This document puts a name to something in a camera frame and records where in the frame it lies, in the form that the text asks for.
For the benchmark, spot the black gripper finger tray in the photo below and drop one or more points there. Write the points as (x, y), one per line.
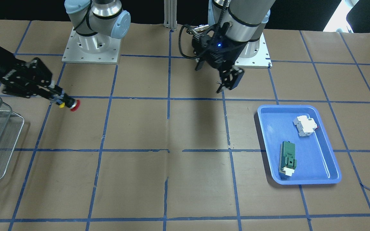
(230, 78)

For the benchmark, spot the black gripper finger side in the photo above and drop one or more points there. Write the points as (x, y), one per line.
(53, 93)

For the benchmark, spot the black gripper body near tray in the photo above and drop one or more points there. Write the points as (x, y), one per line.
(230, 78)

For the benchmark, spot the red emergency push button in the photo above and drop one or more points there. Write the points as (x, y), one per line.
(71, 103)

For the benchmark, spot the silver robot arm near tray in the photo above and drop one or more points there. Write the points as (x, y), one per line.
(234, 31)

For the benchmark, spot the white circuit breaker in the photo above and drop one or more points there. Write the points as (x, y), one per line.
(306, 126)

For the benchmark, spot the green terminal block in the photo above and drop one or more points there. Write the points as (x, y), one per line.
(287, 160)

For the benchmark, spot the blue plastic tray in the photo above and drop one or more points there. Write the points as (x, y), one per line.
(317, 163)

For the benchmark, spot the aluminium profile post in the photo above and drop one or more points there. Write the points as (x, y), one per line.
(170, 14)

